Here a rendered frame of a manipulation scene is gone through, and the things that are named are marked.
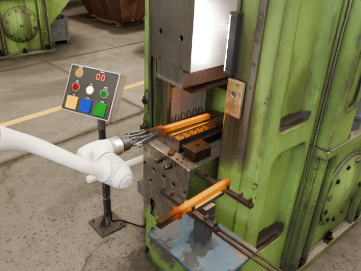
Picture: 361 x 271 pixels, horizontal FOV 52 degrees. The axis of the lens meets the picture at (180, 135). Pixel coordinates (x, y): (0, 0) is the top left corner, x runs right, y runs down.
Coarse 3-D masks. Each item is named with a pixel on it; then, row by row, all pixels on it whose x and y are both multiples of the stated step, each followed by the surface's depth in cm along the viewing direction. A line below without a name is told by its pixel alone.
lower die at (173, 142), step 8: (200, 112) 221; (208, 112) 222; (216, 112) 220; (176, 120) 210; (216, 120) 210; (192, 128) 199; (200, 128) 201; (208, 128) 202; (216, 128) 205; (160, 136) 201; (168, 136) 195; (176, 136) 192; (192, 136) 194; (200, 136) 198; (168, 144) 197; (176, 144) 191
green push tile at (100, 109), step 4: (96, 104) 212; (100, 104) 211; (104, 104) 211; (96, 108) 212; (100, 108) 211; (104, 108) 210; (96, 112) 212; (100, 112) 211; (104, 112) 210; (100, 116) 211; (104, 116) 211
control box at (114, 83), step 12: (72, 72) 220; (84, 72) 218; (96, 72) 215; (108, 72) 212; (72, 84) 220; (84, 84) 217; (96, 84) 214; (108, 84) 212; (120, 84) 212; (84, 96) 216; (96, 96) 214; (108, 96) 211; (120, 96) 216; (108, 108) 210; (108, 120) 210
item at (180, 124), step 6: (204, 114) 206; (186, 120) 197; (192, 120) 198; (198, 120) 202; (156, 126) 186; (162, 126) 188; (168, 126) 190; (174, 126) 191; (180, 126) 194; (162, 132) 187
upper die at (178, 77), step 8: (160, 64) 182; (168, 64) 178; (160, 72) 184; (168, 72) 179; (176, 72) 175; (184, 72) 172; (192, 72) 175; (200, 72) 179; (208, 72) 182; (216, 72) 186; (168, 80) 181; (176, 80) 176; (184, 80) 174; (192, 80) 177; (200, 80) 181; (208, 80) 185; (184, 88) 176
